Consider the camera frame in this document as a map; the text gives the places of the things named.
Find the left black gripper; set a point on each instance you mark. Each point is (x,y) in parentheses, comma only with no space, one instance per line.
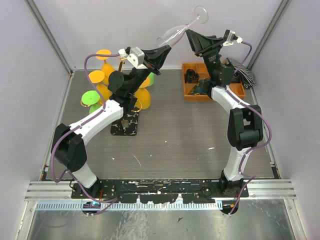
(156,57)

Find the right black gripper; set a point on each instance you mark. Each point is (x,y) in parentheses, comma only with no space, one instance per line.
(204,45)

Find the green goblet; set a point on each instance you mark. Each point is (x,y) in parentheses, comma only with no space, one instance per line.
(150,80)
(91,100)

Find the clear wine glass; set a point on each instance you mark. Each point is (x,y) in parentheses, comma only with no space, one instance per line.
(174,35)

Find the orange goblet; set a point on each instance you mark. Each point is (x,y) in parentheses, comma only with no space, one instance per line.
(106,68)
(143,96)
(97,77)

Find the gold wine glass rack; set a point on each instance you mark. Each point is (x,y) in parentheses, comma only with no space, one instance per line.
(126,125)

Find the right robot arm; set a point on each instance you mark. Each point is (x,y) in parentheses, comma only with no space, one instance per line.
(245,124)

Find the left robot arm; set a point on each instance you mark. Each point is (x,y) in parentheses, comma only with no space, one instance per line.
(69,141)

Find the orange compartment tray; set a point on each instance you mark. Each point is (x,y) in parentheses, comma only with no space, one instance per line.
(193,76)

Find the dark floral cloth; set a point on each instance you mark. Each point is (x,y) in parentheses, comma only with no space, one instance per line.
(203,87)

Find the striped cloth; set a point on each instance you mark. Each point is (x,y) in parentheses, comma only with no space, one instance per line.
(242,74)

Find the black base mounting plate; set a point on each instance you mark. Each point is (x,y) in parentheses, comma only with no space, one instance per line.
(160,191)

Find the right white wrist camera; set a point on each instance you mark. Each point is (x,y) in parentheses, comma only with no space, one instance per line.
(230,37)

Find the grey cable duct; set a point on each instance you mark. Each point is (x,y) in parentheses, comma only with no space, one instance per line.
(94,206)

